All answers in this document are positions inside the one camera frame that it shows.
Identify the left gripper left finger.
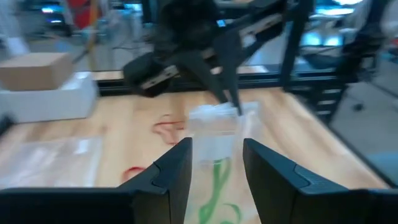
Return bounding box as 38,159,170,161
0,138,193,224

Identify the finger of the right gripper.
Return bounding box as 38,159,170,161
214,29,245,115
174,51,229,104

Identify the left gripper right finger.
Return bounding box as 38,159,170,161
243,138,398,224

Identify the red rubber band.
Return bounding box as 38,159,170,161
152,113,187,146
121,166,147,183

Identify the clear plastic zip bag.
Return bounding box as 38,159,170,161
0,136,104,189
185,100,262,224

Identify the green rubber band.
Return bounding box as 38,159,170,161
220,202,243,224
198,157,233,224

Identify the white box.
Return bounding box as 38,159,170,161
0,71,99,124

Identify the brown cardboard box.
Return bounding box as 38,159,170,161
0,52,75,92

